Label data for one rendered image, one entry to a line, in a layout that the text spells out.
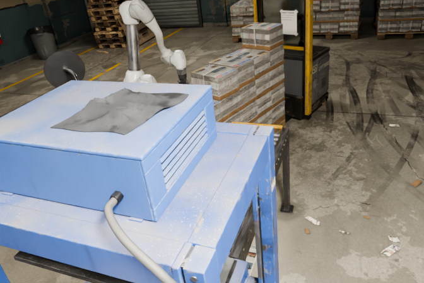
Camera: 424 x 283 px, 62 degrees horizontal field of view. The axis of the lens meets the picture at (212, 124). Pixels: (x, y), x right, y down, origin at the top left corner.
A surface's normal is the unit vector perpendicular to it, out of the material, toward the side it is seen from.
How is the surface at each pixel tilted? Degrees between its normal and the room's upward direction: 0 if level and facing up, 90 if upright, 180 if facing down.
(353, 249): 0
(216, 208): 0
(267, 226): 90
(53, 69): 90
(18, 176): 90
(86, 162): 90
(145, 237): 0
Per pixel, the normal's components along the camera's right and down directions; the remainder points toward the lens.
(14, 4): 0.93, 0.07
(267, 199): -0.36, 0.46
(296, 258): -0.11, -0.88
